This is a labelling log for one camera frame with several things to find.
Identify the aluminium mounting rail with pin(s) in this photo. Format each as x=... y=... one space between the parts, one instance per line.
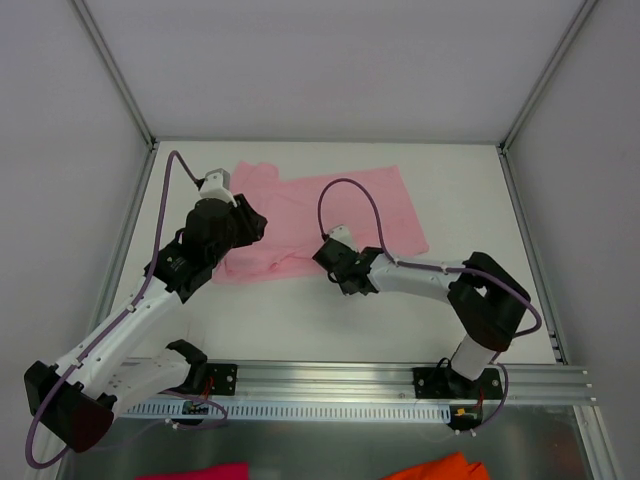
x=537 y=385

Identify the slotted cable duct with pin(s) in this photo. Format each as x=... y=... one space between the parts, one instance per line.
x=262 y=410

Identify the red t shirt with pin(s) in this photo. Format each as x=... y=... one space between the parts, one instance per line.
x=227 y=471

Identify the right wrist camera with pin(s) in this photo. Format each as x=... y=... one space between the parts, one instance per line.
x=342 y=234

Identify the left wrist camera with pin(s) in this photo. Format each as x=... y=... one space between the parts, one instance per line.
x=215 y=186

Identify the orange t shirt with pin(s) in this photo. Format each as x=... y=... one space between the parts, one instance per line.
x=452 y=467

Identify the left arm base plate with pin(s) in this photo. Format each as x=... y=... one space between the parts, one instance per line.
x=210 y=379

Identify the left aluminium frame post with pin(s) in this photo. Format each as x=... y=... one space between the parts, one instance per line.
x=88 y=23

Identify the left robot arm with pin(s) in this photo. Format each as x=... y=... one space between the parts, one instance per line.
x=78 y=397

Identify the pink t shirt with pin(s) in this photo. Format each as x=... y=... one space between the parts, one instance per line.
x=299 y=210

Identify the aluminium frame post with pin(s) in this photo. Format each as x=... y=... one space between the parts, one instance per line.
x=560 y=51
x=88 y=23

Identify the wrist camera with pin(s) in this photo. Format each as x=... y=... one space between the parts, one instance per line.
x=342 y=234
x=215 y=186

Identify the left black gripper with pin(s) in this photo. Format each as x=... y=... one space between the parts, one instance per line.
x=248 y=223

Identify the right aluminium frame post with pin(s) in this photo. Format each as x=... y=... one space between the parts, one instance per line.
x=560 y=51

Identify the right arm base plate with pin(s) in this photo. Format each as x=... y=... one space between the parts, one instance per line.
x=440 y=382

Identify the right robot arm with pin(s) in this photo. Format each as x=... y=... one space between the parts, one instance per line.
x=487 y=301

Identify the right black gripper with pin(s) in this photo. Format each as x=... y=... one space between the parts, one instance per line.
x=332 y=256

